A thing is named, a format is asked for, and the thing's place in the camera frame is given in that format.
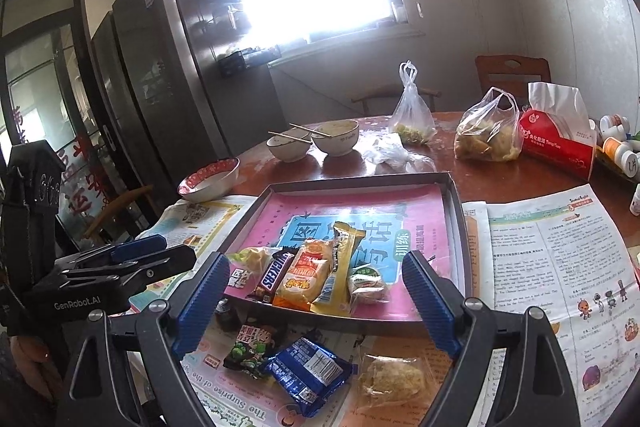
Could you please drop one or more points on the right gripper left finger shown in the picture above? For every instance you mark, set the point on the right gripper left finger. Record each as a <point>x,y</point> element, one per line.
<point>126,371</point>

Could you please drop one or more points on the wooden chair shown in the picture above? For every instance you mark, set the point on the wooden chair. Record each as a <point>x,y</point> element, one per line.
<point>511,73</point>

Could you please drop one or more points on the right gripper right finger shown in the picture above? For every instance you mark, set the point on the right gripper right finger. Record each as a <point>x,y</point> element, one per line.
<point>535,388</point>

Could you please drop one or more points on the silver foil chocolate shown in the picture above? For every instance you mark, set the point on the silver foil chocolate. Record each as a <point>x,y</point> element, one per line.
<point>226,316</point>

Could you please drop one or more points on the small white bowl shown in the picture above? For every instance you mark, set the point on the small white bowl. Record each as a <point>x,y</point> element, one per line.
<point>286,150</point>

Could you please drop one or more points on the yellow alpenliebe snack packet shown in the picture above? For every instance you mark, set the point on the yellow alpenliebe snack packet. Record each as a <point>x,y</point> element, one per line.
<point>334,298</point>

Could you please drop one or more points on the snickers bar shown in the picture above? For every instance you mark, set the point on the snickers bar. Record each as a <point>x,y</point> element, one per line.
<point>270,280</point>

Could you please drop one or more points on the dark refrigerator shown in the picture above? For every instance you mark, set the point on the dark refrigerator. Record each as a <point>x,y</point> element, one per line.
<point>187,83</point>

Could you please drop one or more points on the grey cardboard tray box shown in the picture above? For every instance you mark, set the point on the grey cardboard tray box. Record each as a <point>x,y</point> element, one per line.
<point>242,282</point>

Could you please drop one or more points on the red tissue pack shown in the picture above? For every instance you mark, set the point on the red tissue pack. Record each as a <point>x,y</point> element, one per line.
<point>556,128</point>

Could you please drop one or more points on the green peas snack packet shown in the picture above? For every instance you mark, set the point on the green peas snack packet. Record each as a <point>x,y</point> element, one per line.
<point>251,349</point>

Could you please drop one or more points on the red patterned white bowl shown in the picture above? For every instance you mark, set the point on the red patterned white bowl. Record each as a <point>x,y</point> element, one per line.
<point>210,182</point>

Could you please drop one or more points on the tied clear plastic bag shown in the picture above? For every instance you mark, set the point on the tied clear plastic bag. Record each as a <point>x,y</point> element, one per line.
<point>412,119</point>

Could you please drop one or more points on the person left hand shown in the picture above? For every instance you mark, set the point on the person left hand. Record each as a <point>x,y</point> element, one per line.
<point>33,361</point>

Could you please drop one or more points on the pink workbook in tray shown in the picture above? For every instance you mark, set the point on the pink workbook in tray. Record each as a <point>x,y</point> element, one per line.
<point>396,220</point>

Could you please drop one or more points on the orange bread snack packet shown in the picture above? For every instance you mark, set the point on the orange bread snack packet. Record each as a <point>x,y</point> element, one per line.
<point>304,280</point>

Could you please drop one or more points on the right newspaper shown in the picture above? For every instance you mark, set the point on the right newspaper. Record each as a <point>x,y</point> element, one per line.
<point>564,254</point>

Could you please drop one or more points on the plastic bag of fried food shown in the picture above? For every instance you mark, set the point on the plastic bag of fried food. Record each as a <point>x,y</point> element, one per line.
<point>490,130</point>

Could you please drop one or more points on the green yellow wrapped pastry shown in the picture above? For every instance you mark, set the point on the green yellow wrapped pastry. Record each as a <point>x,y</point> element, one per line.
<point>252,259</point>

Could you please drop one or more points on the clear packet crispy cake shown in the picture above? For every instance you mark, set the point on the clear packet crispy cake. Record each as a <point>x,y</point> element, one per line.
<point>385,381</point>

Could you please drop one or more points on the large white bowl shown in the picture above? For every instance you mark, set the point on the large white bowl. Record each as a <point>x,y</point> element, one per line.
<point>336,138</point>

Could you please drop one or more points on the chopsticks on small bowl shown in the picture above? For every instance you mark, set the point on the chopsticks on small bowl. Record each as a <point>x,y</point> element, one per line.
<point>290,137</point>

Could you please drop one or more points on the blue biscuit packet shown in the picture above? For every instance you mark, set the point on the blue biscuit packet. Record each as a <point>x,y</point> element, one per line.
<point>309,373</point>

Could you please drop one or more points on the white medicine bottles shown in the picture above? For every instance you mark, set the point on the white medicine bottles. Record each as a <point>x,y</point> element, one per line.
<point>617,127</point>

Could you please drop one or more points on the chopsticks on large bowl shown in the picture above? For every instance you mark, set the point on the chopsticks on large bowl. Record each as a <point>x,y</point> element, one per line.
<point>311,130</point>

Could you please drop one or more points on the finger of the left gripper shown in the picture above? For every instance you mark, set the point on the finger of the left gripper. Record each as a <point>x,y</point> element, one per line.
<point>135,249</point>
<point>123,272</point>

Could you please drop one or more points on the green label round cookie packet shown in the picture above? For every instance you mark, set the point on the green label round cookie packet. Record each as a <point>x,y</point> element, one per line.
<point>366,286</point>

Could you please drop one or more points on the crumpled clear plastic wrap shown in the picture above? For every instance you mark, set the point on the crumpled clear plastic wrap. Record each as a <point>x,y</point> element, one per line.
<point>386,154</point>

